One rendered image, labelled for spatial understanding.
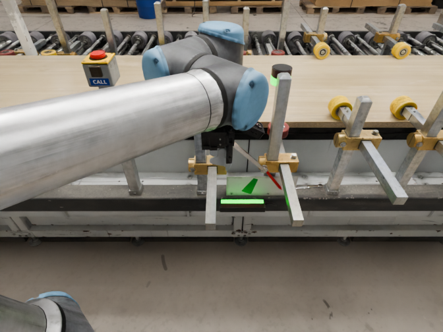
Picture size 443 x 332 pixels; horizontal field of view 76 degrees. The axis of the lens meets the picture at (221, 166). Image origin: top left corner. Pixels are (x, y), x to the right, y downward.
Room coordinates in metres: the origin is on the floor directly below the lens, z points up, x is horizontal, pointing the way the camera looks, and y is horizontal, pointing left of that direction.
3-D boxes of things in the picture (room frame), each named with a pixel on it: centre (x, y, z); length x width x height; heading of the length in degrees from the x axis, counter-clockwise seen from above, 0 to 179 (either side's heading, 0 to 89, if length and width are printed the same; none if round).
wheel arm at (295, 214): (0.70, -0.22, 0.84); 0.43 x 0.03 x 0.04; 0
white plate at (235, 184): (0.74, -0.15, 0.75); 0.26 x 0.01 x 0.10; 90
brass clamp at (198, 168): (0.76, 0.05, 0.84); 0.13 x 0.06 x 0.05; 90
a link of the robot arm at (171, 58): (0.50, 0.07, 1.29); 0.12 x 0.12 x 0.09; 46
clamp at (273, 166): (0.77, -0.20, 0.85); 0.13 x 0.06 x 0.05; 90
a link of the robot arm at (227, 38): (0.59, 0.00, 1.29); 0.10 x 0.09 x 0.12; 136
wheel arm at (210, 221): (0.71, 0.03, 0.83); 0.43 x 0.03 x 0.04; 0
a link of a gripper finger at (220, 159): (0.58, 0.00, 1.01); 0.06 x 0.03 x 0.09; 91
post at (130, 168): (0.76, 0.33, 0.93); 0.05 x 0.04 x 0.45; 90
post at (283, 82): (0.76, -0.18, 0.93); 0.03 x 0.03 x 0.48; 0
